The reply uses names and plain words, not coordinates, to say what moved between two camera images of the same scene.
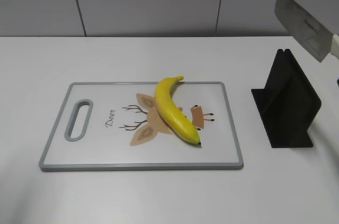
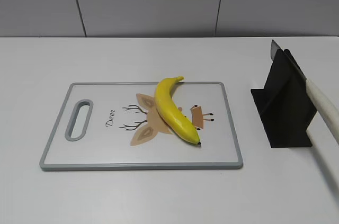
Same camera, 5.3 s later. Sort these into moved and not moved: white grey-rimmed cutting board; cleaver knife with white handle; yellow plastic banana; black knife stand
Moved: cleaver knife with white handle
Not moved: black knife stand; yellow plastic banana; white grey-rimmed cutting board
